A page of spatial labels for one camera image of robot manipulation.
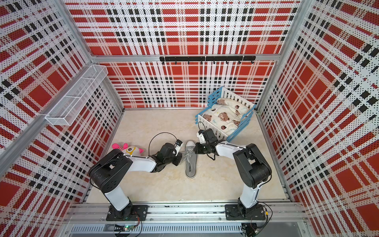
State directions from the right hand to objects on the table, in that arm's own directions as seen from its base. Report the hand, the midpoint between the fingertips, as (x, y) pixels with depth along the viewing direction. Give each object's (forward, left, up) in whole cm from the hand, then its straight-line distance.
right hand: (196, 148), depth 93 cm
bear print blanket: (+23, -21, +6) cm, 32 cm away
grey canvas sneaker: (-8, +3, +1) cm, 8 cm away
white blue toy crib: (+35, -27, +12) cm, 46 cm away
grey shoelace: (-3, +4, +1) cm, 5 cm away
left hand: (-1, +9, -4) cm, 10 cm away
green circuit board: (-41, +32, -2) cm, 52 cm away
